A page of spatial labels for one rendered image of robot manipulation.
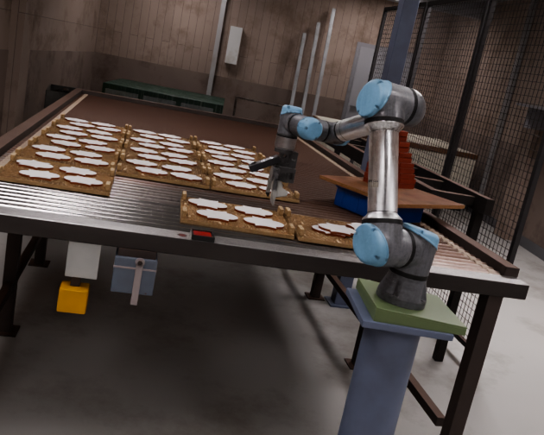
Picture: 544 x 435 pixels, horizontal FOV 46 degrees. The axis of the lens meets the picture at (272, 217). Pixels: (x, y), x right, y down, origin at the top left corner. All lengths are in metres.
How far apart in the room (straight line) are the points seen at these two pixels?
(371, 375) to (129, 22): 10.52
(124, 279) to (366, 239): 0.80
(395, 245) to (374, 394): 0.48
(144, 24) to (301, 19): 2.77
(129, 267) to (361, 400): 0.84
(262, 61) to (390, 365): 10.23
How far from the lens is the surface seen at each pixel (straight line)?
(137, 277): 2.12
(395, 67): 4.25
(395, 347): 1.96
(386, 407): 2.05
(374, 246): 1.79
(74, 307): 2.18
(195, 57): 11.94
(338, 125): 2.24
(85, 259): 2.15
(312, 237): 2.34
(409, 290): 1.93
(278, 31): 11.95
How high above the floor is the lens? 1.51
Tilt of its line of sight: 13 degrees down
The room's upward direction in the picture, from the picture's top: 11 degrees clockwise
